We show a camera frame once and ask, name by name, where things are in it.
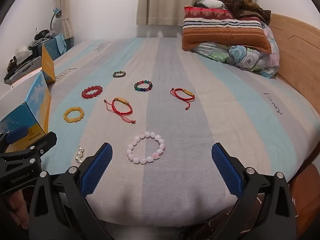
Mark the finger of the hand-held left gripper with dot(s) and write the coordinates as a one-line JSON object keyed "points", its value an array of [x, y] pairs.
{"points": [[42, 141], [16, 133]]}

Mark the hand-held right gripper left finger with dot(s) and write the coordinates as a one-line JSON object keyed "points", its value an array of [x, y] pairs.
{"points": [[96, 171]]}

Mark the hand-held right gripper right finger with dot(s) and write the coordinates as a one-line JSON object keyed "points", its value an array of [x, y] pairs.
{"points": [[226, 171]]}

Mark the person's left hand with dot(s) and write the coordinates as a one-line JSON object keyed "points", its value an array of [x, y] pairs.
{"points": [[16, 205]]}

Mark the blue yellow cardboard box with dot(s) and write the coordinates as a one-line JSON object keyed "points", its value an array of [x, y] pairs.
{"points": [[37, 97]]}

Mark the striped bed sheet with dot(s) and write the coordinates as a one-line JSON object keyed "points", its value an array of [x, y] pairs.
{"points": [[200, 130]]}

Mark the blue suitcase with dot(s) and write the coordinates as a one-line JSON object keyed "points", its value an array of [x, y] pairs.
{"points": [[51, 48]]}

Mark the light blue cloth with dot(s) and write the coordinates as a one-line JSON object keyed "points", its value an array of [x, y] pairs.
{"points": [[61, 42]]}

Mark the dark clothing pile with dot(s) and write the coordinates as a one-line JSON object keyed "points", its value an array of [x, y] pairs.
{"points": [[42, 33]]}

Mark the floral duvet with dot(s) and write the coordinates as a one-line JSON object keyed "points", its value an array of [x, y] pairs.
{"points": [[250, 55]]}

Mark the blue desk lamp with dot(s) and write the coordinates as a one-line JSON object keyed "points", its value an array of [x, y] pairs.
{"points": [[58, 12]]}

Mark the wooden headboard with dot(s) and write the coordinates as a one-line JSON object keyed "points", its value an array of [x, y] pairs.
{"points": [[300, 55]]}

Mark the narrow beige curtain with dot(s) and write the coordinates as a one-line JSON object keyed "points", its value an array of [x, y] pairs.
{"points": [[66, 5]]}

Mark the striped orange pillow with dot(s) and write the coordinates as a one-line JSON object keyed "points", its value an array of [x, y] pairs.
{"points": [[225, 30]]}

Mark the grey pillow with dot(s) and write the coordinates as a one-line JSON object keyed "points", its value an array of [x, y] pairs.
{"points": [[212, 3]]}

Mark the brown blanket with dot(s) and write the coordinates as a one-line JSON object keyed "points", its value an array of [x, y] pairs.
{"points": [[240, 0]]}

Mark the wide beige curtain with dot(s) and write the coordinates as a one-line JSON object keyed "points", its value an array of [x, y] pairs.
{"points": [[175, 0]]}

